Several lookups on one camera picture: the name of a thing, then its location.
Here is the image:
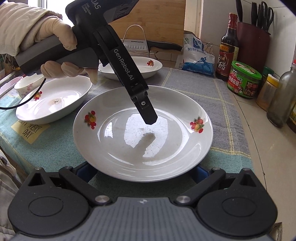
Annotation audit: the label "large white fruit-pattern plate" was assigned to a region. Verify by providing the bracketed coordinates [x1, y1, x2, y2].
[73, 85, 213, 182]

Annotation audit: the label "white oval dish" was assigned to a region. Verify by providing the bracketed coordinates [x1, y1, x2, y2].
[16, 75, 92, 125]

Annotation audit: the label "small white floral bowl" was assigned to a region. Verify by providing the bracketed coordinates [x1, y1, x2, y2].
[14, 74, 44, 98]

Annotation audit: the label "left beige sleeve forearm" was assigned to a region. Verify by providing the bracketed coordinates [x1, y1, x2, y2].
[1, 1, 62, 56]

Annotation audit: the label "left gloved hand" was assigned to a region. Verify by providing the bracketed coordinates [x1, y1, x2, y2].
[19, 11, 99, 85]

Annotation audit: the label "grey checked dish mat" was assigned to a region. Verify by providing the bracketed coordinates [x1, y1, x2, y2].
[86, 68, 253, 200]

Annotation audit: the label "teal towel with yellow label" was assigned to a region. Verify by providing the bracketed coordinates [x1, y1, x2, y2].
[1, 90, 253, 173]

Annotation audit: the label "white blue salt bag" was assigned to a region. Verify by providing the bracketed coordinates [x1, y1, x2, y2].
[175, 31, 215, 77]

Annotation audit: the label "bamboo cutting board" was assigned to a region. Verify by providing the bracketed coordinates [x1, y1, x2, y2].
[110, 0, 186, 46]

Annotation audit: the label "clear glass pepper bottle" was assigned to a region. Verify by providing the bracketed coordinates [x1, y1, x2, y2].
[266, 59, 295, 128]

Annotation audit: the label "dark vinegar bottle red label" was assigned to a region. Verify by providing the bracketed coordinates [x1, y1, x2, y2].
[215, 13, 239, 81]

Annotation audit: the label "green lid sauce jar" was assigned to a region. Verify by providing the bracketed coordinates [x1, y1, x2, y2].
[227, 61, 262, 99]

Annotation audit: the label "yellow lid spice jar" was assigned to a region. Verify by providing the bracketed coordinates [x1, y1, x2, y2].
[256, 74, 279, 111]

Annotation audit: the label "dark red utensil holder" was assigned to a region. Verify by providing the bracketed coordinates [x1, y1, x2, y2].
[237, 22, 270, 73]

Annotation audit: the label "black scissors in holder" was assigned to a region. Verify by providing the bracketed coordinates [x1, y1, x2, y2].
[251, 1, 274, 33]

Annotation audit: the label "metal wire board rack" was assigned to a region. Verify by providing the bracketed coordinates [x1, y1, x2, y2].
[121, 24, 150, 57]

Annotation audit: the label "grey kitchen knife black handle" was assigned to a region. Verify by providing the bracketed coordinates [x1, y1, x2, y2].
[123, 40, 182, 52]

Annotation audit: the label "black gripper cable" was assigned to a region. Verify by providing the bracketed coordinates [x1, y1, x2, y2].
[0, 77, 47, 110]

